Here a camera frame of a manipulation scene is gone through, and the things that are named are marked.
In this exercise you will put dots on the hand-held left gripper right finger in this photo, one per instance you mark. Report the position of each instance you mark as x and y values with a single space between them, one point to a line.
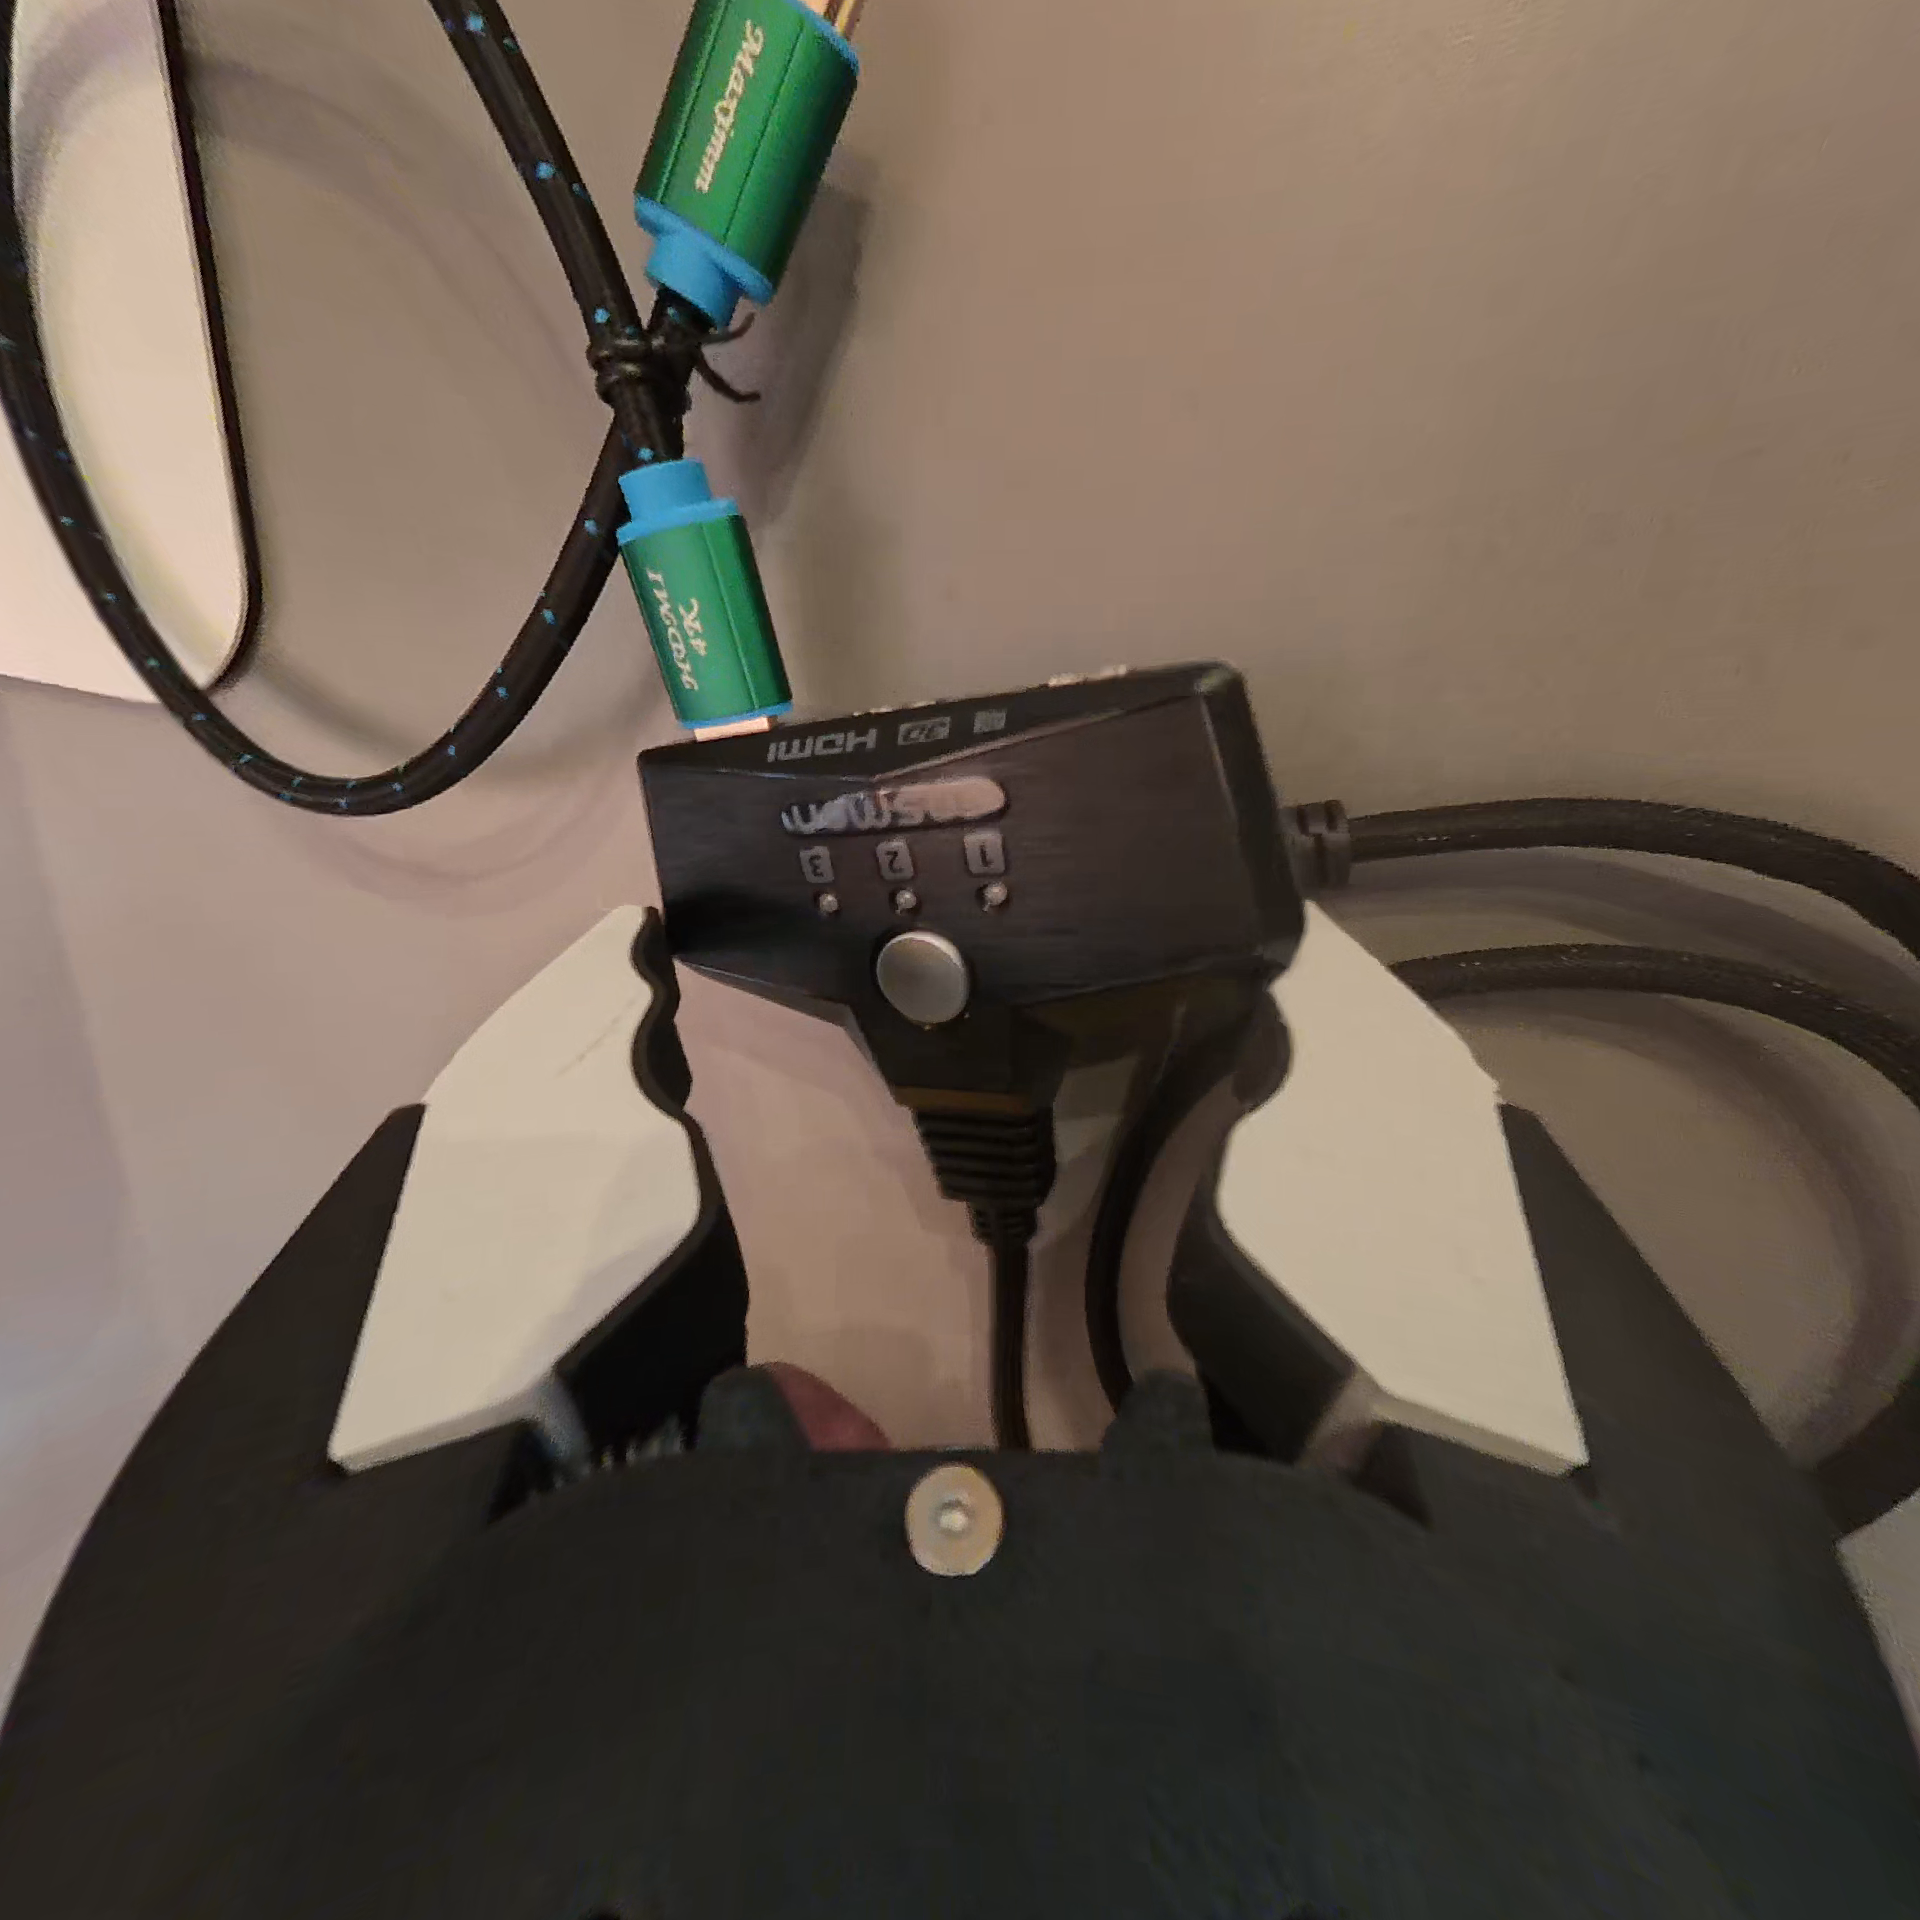
1380 1198

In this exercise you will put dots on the white folding stand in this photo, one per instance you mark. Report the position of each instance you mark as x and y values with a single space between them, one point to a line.
152 452

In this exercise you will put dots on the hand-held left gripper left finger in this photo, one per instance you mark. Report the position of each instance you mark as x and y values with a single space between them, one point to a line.
524 1198

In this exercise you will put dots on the silver HDMI splitter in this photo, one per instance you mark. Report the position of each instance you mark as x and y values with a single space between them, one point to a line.
1094 897

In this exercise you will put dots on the person's left hand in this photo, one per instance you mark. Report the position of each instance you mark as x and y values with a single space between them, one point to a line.
826 1411

